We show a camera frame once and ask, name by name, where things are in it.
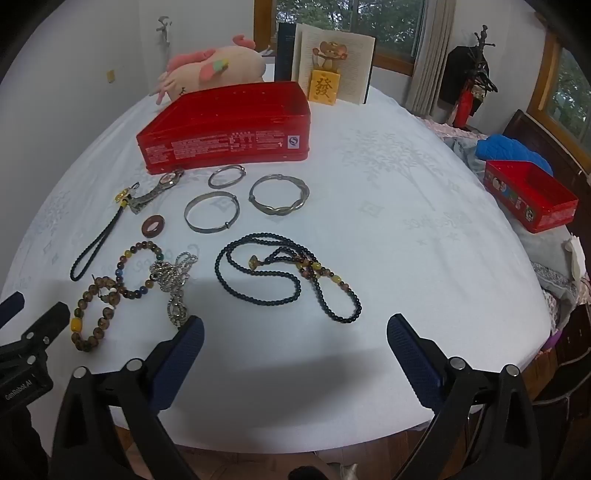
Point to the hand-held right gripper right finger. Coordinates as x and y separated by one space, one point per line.
411 364

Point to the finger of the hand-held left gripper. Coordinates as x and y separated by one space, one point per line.
53 318
11 304

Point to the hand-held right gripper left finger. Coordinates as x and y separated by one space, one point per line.
184 360

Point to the plain silver bangle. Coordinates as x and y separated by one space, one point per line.
187 216

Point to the metal wristwatch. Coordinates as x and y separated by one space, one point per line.
152 196

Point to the twisted silver bangle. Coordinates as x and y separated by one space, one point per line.
277 211

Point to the small silver bangle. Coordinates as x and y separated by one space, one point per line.
240 170

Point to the red plastic tray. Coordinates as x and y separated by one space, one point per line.
221 143

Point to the grey bedding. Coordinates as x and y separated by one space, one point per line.
545 258

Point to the white tissue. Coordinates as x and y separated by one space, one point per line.
577 258

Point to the small red printed tin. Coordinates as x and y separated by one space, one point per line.
531 207

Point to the pile of floral bedding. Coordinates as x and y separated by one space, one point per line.
461 147

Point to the blue quilted cloth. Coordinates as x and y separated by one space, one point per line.
503 147

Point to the red hanging garment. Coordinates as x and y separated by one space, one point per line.
466 106

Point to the dark wooden headboard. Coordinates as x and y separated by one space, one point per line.
540 134

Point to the yellow mahjong tile block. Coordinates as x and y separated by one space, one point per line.
323 87

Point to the pink unicorn plush toy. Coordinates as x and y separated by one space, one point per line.
221 64

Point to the black jacket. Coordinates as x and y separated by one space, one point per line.
461 69

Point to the open dark blue book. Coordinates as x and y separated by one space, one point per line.
355 69

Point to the beige curtain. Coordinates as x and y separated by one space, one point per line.
431 55

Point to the brown mouse figurine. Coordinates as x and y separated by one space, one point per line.
330 55

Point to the dark wooden coat rack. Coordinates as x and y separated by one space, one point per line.
484 39

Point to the metal wall hook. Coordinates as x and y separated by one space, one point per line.
164 30

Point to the narrow wooden frame window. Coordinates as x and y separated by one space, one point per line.
572 87

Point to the wide wooden frame window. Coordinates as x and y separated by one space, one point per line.
369 18

